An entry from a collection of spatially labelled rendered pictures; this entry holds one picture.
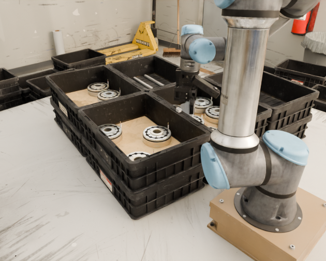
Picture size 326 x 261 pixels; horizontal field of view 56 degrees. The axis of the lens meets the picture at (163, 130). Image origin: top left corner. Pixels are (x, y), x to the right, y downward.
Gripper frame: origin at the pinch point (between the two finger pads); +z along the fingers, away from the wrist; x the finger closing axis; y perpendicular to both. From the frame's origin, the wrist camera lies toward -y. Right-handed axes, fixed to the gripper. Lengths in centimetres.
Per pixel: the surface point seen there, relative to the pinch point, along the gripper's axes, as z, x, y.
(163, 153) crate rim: -5.8, 36.3, 5.3
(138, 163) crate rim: -5.1, 42.1, 11.2
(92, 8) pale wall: 0, -332, 172
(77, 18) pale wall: 11, -312, 187
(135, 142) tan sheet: 3.1, 17.0, 18.8
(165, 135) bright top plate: 0.2, 15.4, 8.1
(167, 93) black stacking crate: -5.6, -11.1, 12.0
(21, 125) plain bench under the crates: 15, -7, 81
